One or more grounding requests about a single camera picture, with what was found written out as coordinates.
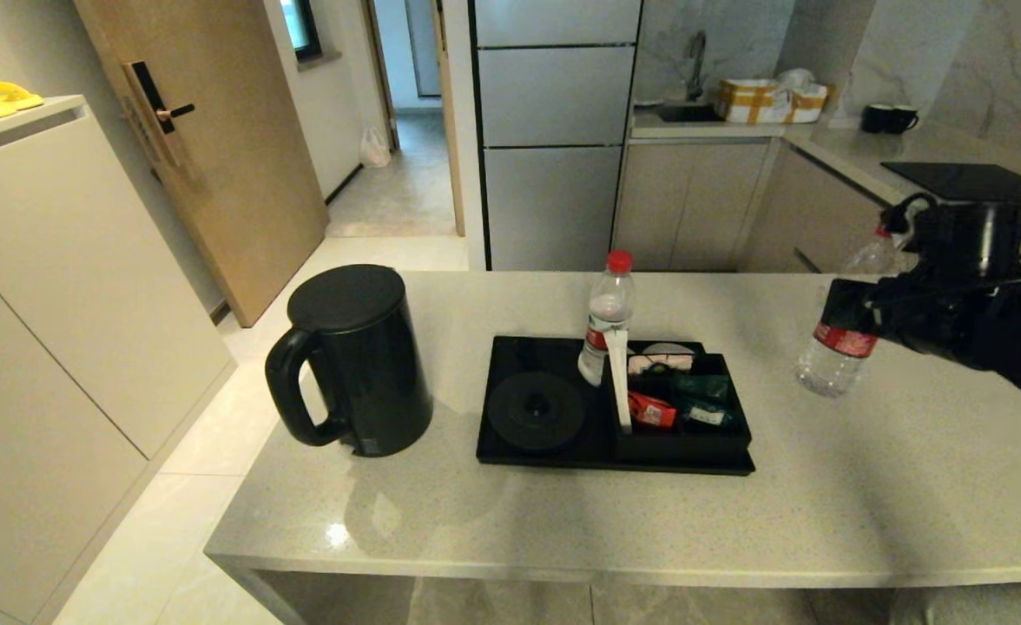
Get clear water bottle red cap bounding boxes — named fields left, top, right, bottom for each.
left=576, top=250, right=634, bottom=387
left=794, top=224, right=898, bottom=398

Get black electric kettle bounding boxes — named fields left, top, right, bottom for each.
left=265, top=264, right=434, bottom=457

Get dark green tea packet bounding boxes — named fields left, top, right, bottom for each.
left=672, top=372, right=729, bottom=401
left=677, top=398, right=734, bottom=431

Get red sachet packet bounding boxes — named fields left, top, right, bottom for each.
left=628, top=391, right=678, bottom=429

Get black round kettle base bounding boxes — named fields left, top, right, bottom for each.
left=486, top=372, right=587, bottom=451

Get black induction cooktop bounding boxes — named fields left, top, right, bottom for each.
left=880, top=161, right=1021, bottom=205

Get beige kitchen base cabinets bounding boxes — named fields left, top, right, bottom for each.
left=612, top=136, right=911, bottom=274

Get white small packet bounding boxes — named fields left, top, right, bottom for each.
left=627, top=353, right=695, bottom=375

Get black compartment organizer box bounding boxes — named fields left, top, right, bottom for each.
left=610, top=352, right=753, bottom=462

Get yellow white box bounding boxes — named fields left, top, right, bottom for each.
left=716, top=78, right=828, bottom=125

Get white long paper sachet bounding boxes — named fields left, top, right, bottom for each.
left=604, top=327, right=634, bottom=434

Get dark kitchen sink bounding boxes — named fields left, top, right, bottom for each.
left=656, top=103, right=723, bottom=123

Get chrome kitchen faucet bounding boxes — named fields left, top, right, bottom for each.
left=684, top=31, right=708, bottom=102

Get silver refrigerator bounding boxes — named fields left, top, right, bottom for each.
left=467, top=0, right=642, bottom=272

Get black rectangular serving tray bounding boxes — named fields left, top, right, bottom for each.
left=476, top=336, right=755, bottom=476

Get narrow wooden door leaf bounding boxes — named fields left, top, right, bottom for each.
left=431, top=0, right=466, bottom=237

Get dark framed window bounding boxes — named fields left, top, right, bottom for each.
left=280, top=0, right=322, bottom=63

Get light wooden door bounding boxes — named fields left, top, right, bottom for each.
left=74, top=0, right=330, bottom=328

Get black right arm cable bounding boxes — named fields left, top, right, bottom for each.
left=879, top=193, right=941, bottom=237

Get white plastic bag with handles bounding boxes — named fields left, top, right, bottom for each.
left=359, top=127, right=392, bottom=168

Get black door lock handle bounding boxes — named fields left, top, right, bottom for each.
left=122, top=61, right=197, bottom=168

